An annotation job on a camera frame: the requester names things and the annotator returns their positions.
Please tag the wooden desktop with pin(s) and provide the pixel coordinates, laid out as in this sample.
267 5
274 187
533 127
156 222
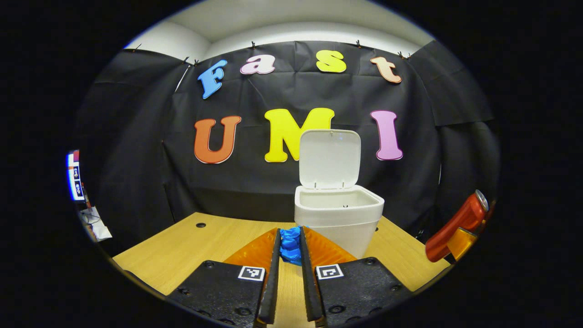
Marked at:
191 246

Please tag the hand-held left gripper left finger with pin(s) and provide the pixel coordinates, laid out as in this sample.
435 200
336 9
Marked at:
269 282

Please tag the white paper sheets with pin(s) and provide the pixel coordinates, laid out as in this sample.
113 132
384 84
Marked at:
96 225

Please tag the computer monitor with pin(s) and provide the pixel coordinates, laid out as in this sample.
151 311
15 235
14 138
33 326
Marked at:
76 175

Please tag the red pop can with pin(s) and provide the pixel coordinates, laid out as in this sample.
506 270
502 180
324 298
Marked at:
455 218

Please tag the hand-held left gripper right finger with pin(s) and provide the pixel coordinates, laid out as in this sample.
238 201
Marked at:
307 282

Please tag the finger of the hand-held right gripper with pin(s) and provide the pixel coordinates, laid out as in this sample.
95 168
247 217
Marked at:
462 243

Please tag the black backdrop cloth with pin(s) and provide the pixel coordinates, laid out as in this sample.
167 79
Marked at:
150 159

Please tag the white desktop garbage bin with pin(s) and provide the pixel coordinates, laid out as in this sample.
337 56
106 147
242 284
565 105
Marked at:
337 214

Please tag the blue paper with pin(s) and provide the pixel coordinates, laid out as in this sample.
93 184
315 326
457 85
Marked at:
290 246

